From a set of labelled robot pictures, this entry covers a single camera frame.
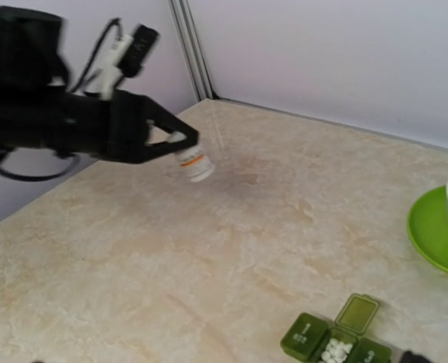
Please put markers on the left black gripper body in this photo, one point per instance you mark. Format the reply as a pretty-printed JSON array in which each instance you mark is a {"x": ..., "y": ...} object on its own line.
[{"x": 128, "y": 129}]

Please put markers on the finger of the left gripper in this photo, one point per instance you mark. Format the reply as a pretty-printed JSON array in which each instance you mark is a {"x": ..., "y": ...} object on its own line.
[{"x": 156, "y": 116}]

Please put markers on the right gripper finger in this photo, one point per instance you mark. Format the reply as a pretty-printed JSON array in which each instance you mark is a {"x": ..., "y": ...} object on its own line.
[{"x": 411, "y": 357}]

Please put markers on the small white pill bottle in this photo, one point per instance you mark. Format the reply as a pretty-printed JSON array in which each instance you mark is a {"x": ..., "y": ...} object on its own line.
[{"x": 195, "y": 163}]

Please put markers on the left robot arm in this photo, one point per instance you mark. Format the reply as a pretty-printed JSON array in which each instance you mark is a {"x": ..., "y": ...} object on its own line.
[{"x": 41, "y": 109}]

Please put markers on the white pills in organizer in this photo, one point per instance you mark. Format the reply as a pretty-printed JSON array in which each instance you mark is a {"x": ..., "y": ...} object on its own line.
[{"x": 335, "y": 351}]

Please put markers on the green plate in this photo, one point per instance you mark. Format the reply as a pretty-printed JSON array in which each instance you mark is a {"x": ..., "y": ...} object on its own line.
[{"x": 427, "y": 227}]

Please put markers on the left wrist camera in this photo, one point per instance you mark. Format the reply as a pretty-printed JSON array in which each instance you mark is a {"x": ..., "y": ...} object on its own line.
[{"x": 124, "y": 60}]

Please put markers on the left aluminium frame post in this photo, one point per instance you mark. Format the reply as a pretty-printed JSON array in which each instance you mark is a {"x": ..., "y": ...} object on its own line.
[{"x": 194, "y": 56}]

